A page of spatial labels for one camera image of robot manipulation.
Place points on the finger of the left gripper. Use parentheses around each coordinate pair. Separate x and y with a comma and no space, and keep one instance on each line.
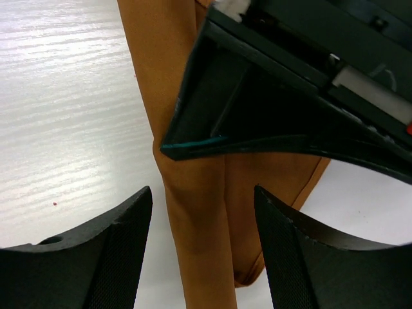
(234,99)

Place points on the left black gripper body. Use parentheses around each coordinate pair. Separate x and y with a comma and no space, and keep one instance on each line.
(349,62)

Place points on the orange-brown cloth napkin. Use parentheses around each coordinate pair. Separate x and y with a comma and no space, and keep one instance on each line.
(210,202)

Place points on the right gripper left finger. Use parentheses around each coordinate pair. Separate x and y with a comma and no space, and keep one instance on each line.
(94,265)

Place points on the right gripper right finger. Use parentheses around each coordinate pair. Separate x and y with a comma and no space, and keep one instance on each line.
(312,265)

